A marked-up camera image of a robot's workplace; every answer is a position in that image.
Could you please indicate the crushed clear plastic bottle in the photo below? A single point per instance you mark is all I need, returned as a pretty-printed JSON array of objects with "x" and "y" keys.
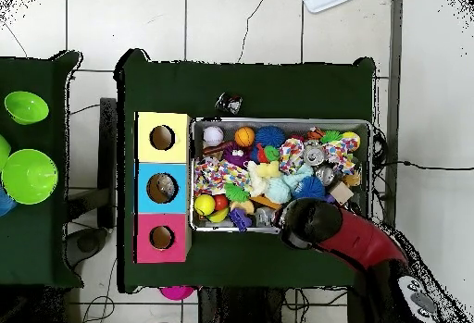
[{"x": 166, "y": 186}]

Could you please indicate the colourful paper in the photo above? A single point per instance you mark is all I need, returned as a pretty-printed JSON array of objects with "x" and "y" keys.
[
  {"x": 342, "y": 155},
  {"x": 218, "y": 176}
]

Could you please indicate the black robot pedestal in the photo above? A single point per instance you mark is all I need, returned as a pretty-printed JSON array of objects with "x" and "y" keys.
[{"x": 237, "y": 308}]

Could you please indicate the magenta round object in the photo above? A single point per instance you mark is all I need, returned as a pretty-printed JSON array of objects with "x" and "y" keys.
[{"x": 177, "y": 292}]

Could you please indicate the purple spiky monster toy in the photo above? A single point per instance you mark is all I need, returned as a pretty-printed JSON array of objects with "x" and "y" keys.
[{"x": 235, "y": 154}]

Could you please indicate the orange foam basketball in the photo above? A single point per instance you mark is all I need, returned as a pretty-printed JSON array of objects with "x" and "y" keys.
[{"x": 244, "y": 136}]

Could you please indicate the wooden box with three holes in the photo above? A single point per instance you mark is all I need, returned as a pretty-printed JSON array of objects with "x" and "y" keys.
[{"x": 177, "y": 123}]

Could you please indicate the white foam baseball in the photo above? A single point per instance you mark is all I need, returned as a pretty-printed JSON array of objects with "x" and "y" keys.
[{"x": 213, "y": 136}]

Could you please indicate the lime green bowl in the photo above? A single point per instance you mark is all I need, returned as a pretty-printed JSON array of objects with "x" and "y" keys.
[
  {"x": 26, "y": 106},
  {"x": 3, "y": 151},
  {"x": 29, "y": 176}
]

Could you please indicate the crushed red black can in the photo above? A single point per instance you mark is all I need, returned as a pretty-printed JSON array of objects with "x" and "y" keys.
[{"x": 229, "y": 103}]

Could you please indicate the crushed silver can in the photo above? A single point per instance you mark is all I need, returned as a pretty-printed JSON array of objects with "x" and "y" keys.
[{"x": 314, "y": 155}]

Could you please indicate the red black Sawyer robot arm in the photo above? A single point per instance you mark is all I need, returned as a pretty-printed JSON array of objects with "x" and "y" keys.
[{"x": 363, "y": 241}]

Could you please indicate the blue spiky rubber ball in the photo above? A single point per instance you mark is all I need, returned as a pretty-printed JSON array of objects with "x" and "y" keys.
[
  {"x": 309, "y": 188},
  {"x": 269, "y": 137}
]

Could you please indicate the grey round floor base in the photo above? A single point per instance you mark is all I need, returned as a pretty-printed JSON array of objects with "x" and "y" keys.
[{"x": 87, "y": 243}]

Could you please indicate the red plastic ball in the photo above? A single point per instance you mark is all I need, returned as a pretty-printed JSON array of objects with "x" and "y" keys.
[{"x": 221, "y": 202}]

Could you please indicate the blue bowl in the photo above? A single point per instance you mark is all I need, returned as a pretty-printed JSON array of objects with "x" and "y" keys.
[{"x": 5, "y": 204}]

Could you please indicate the dark green table cloth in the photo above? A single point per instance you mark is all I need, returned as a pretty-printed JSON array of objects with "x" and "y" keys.
[
  {"x": 240, "y": 86},
  {"x": 37, "y": 245}
]

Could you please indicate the white tray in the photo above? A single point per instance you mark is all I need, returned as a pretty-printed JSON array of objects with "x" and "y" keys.
[{"x": 326, "y": 1}]

